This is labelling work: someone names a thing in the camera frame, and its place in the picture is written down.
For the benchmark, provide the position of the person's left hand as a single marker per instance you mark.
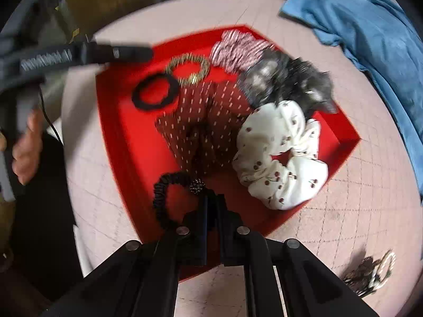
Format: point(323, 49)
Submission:
point(29, 148)

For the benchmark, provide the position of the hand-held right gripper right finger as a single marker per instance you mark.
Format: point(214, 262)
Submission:
point(228, 237)

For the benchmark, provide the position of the pearl beaded hair accessory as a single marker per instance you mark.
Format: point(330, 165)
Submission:
point(363, 270)

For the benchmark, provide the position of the red white plaid scrunchie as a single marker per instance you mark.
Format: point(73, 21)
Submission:
point(238, 51)

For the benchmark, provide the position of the grey black organza scrunchie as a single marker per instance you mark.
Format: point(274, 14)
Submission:
point(281, 76)

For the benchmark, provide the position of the blue blanket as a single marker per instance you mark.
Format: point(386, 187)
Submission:
point(370, 39)

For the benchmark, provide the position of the person's dark clothing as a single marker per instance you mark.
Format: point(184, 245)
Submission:
point(43, 237)

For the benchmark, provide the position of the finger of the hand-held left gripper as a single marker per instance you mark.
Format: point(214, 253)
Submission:
point(122, 52)

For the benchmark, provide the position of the white cherry print scrunchie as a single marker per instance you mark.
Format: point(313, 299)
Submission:
point(264, 128)

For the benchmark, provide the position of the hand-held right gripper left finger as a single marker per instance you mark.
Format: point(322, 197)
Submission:
point(202, 231)

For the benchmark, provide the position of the red polka dot scrunchie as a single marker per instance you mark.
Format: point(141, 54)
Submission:
point(198, 115)

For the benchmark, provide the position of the red box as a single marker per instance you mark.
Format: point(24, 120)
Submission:
point(132, 145)

